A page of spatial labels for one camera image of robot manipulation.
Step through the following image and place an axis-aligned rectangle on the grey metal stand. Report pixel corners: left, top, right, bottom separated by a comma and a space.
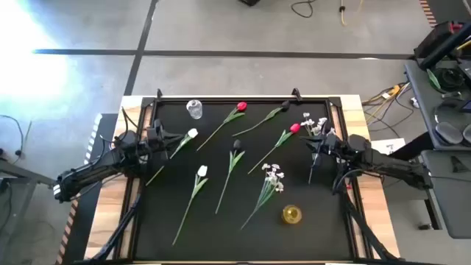
0, 158, 60, 265

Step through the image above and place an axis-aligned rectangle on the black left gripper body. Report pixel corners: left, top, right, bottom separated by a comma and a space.
146, 127, 174, 150

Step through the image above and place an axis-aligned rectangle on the black pole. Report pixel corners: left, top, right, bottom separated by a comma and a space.
419, 21, 471, 71

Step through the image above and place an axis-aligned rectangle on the green flower stem lying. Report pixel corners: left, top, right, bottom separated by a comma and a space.
232, 99, 291, 138

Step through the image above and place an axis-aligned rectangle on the thin black cable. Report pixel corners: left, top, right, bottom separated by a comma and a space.
0, 114, 33, 165

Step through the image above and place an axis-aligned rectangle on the black table mat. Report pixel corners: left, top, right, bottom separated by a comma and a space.
134, 101, 354, 261

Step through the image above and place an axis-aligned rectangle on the grey side desk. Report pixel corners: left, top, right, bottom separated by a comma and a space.
403, 58, 471, 151

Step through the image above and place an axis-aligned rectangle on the dark purple artificial tulip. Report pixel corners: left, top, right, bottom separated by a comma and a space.
214, 138, 247, 215

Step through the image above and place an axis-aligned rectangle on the black aluminium table frame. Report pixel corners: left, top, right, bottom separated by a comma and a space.
113, 96, 369, 264

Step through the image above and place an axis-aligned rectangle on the coiled black cable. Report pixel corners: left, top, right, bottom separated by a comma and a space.
436, 68, 465, 91

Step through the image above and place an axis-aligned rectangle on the red artificial tulip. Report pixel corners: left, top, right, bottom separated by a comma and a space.
196, 101, 248, 152
247, 122, 302, 175

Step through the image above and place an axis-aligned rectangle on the black striped-edge floor mat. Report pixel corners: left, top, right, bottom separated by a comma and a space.
54, 113, 119, 265

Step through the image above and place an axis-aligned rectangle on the clear glass vase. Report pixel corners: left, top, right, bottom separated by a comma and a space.
185, 99, 204, 120

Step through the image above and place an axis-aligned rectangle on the white artificial tulip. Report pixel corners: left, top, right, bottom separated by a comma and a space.
145, 127, 199, 187
171, 165, 209, 247

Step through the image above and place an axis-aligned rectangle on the grey side table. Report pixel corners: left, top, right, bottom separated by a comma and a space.
420, 149, 471, 239

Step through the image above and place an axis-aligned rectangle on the black looped floor cable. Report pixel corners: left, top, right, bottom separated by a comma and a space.
290, 0, 316, 18

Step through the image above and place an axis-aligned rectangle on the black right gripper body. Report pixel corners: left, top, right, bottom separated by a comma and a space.
319, 132, 350, 158

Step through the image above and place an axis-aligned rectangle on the yellow floor cable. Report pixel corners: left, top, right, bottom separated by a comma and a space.
362, 83, 410, 106

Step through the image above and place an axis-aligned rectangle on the black diagonal frame strut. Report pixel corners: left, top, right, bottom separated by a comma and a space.
86, 191, 143, 263
341, 191, 400, 262

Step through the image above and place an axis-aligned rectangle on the yellow glass vase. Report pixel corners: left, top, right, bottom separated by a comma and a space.
281, 204, 303, 226

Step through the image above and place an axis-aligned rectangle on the white blossom spray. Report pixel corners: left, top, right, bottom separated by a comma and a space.
300, 111, 337, 185
240, 163, 286, 231

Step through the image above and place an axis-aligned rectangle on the yellow hanging cable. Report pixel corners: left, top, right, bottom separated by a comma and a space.
339, 0, 365, 27

